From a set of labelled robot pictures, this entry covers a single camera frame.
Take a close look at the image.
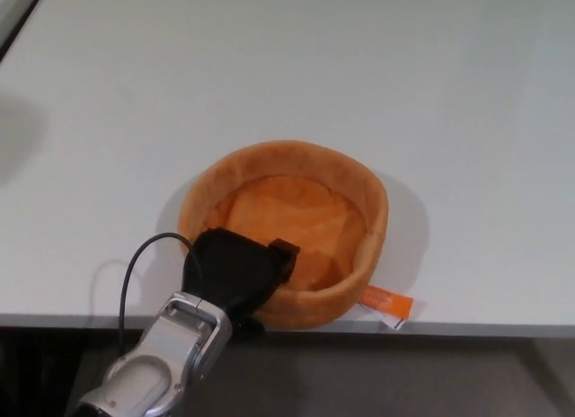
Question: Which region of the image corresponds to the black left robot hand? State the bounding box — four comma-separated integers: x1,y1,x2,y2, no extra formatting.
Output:
179,226,301,335

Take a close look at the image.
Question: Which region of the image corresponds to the orange plush plate with tag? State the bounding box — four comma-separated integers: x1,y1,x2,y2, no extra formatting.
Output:
178,139,413,333

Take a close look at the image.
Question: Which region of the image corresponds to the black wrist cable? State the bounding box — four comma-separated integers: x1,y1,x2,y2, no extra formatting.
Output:
118,231,206,359

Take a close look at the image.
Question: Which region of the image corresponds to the grey panel with black frame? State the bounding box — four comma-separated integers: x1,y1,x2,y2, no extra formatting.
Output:
0,0,49,61

